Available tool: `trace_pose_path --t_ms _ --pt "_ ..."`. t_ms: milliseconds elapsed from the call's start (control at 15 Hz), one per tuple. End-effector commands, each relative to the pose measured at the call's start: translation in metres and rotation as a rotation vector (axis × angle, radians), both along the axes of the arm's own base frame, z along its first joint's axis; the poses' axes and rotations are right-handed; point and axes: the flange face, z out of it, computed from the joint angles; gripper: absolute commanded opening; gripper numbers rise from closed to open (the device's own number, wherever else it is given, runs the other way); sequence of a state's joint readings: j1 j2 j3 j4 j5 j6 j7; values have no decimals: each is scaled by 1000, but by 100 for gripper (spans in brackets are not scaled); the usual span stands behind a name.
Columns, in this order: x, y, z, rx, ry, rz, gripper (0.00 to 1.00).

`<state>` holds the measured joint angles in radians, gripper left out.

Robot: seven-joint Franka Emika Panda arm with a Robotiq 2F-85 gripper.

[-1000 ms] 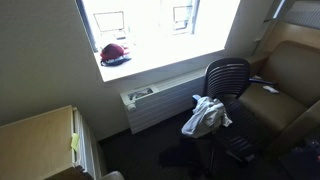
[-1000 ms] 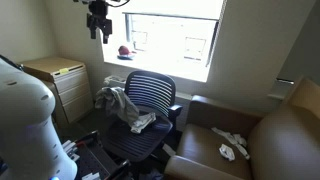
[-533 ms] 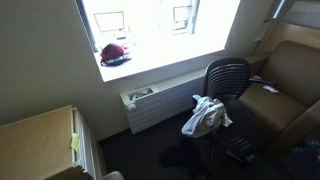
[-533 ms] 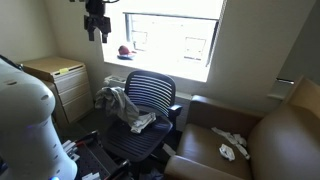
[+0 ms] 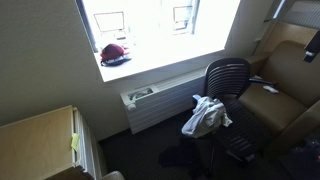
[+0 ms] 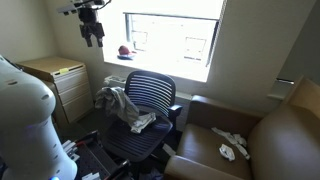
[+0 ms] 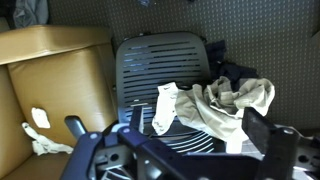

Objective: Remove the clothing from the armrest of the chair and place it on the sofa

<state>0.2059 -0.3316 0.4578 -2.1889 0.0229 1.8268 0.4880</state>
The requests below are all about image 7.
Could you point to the small crumpled white sock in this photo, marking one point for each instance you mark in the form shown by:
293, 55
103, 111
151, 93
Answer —
40, 118

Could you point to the dark navy clothing pile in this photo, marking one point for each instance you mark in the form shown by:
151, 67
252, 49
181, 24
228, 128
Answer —
233, 71

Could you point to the long white sock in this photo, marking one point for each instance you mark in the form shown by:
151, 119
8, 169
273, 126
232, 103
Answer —
43, 145

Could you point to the brown leather sofa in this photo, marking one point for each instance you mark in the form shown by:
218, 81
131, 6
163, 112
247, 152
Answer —
60, 76

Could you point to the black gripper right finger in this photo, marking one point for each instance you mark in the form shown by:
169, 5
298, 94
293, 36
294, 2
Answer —
258, 128

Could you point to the grey cloth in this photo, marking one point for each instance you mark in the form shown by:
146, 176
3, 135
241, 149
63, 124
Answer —
30, 11

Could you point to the white sock with black print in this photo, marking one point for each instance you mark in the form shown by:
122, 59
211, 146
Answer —
165, 106

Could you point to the beige trousers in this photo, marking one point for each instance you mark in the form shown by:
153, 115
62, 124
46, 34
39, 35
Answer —
206, 113

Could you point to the black mesh office chair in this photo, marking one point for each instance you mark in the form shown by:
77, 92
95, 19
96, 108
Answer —
160, 60

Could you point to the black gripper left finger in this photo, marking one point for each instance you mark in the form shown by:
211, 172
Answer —
136, 116

